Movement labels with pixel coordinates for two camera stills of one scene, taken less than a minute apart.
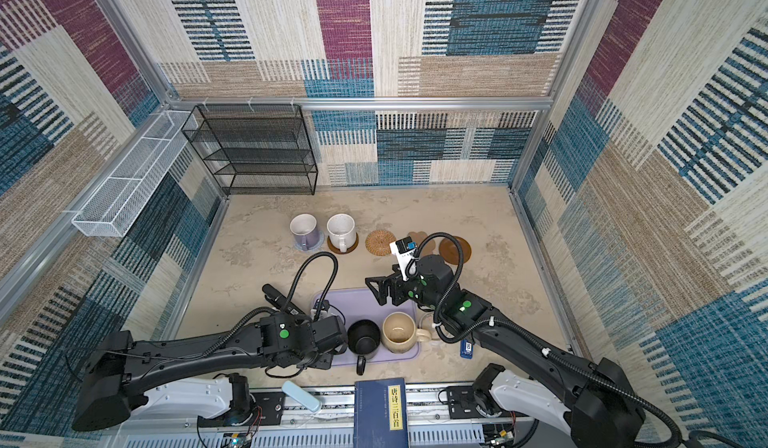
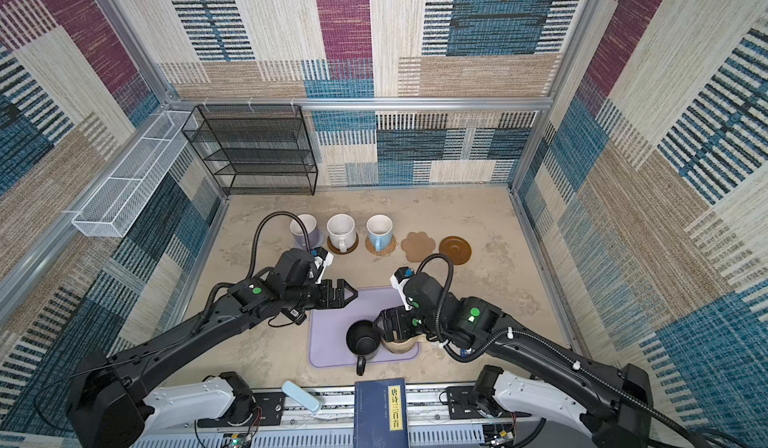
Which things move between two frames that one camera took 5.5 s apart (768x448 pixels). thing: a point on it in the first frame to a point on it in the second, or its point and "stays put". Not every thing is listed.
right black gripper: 395,281 to 387,317
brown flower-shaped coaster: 418,237 stays put
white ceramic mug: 341,230 stays put
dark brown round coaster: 449,250 stays put
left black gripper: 327,362 to 327,300
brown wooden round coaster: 337,250 stays put
